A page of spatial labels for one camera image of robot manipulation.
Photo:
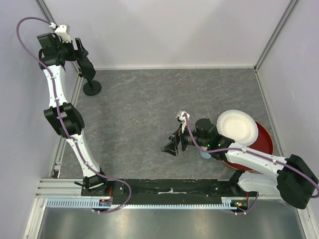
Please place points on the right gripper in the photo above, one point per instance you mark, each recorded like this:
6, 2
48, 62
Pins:
172, 147

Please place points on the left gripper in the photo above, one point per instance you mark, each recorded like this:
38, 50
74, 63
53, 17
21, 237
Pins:
81, 54

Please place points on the black phone stand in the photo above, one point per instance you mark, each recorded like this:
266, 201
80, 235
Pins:
91, 87

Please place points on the black smartphone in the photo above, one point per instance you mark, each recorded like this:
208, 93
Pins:
87, 69

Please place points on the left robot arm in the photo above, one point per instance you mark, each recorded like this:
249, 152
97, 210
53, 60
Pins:
64, 118

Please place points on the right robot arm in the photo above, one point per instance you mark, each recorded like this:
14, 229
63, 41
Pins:
290, 178

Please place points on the light blue mug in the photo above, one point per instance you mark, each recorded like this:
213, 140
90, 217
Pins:
204, 153

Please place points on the white paper plate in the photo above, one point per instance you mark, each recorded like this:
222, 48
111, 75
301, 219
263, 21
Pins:
239, 126

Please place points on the red round tray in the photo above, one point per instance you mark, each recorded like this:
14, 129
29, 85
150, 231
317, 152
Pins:
263, 144

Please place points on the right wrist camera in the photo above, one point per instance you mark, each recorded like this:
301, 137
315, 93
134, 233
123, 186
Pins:
182, 117

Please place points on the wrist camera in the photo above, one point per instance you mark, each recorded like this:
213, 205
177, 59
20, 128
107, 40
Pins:
62, 31
182, 117

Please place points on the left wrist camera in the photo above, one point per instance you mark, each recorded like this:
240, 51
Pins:
62, 31

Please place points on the left aluminium frame post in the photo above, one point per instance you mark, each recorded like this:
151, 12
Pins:
44, 9

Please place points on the aluminium frame post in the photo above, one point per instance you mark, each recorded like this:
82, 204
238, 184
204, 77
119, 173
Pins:
44, 9
275, 34

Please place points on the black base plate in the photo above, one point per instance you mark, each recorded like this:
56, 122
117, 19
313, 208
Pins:
168, 191

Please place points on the slotted cable duct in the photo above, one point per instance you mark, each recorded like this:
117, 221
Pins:
98, 204

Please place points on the right aluminium frame post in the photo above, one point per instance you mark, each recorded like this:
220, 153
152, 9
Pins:
275, 34

